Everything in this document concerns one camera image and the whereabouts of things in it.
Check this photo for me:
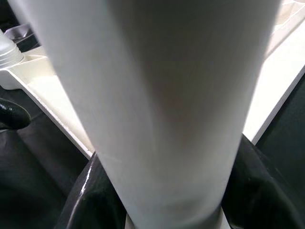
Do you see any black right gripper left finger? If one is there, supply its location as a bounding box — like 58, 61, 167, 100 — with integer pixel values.
51, 151, 129, 229

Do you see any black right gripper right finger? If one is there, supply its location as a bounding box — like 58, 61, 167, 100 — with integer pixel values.
220, 133, 305, 229

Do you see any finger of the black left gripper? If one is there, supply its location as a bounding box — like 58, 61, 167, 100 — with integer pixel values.
0, 97, 31, 131

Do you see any white plastic table top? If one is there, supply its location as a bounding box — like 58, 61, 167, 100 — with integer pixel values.
0, 0, 305, 160

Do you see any white plastic table leg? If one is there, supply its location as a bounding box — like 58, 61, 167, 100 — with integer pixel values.
0, 28, 25, 70
7, 0, 282, 229

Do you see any black table cloth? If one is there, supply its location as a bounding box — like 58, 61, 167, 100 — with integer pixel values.
0, 0, 305, 229

